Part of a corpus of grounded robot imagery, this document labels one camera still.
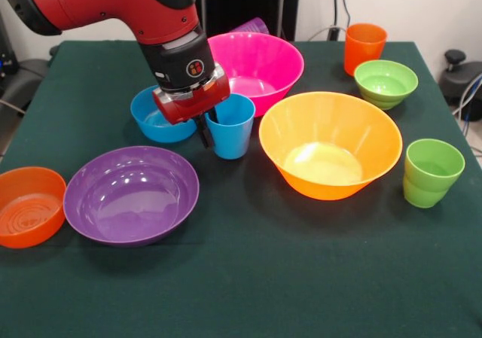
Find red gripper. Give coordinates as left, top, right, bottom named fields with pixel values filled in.
left=152, top=72, right=230, bottom=149

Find blue plastic cup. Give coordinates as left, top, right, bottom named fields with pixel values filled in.
left=205, top=93, right=256, bottom=160

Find pink plastic bowl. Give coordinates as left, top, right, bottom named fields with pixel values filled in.
left=206, top=32, right=305, bottom=118

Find purple plastic cup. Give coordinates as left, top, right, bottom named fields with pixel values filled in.
left=230, top=17, right=270, bottom=36

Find purple plastic bowl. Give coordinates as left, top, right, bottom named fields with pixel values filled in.
left=63, top=145, right=200, bottom=249

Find yellow plastic bowl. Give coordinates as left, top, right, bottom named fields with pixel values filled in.
left=258, top=91, right=404, bottom=202

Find green plastic bowl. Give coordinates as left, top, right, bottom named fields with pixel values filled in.
left=353, top=59, right=419, bottom=111

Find orange plastic bowl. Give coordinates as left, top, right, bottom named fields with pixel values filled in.
left=0, top=166, right=67, bottom=250

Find blue plastic bowl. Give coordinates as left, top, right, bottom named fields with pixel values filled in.
left=130, top=84, right=199, bottom=144

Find dark green tablecloth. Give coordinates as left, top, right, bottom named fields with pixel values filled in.
left=0, top=40, right=482, bottom=338

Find orange plastic cup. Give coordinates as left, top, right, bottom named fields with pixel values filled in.
left=343, top=23, right=388, bottom=76

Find grey chair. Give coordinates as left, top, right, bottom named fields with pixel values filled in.
left=0, top=57, right=50, bottom=117

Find dark equipment box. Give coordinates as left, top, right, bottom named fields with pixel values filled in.
left=0, top=12, right=20, bottom=80

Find green plastic cup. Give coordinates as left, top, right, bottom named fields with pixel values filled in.
left=402, top=139, right=466, bottom=209

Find grey cable with plug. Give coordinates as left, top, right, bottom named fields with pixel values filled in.
left=307, top=24, right=347, bottom=42

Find blue and white cables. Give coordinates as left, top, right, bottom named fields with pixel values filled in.
left=451, top=72, right=482, bottom=136

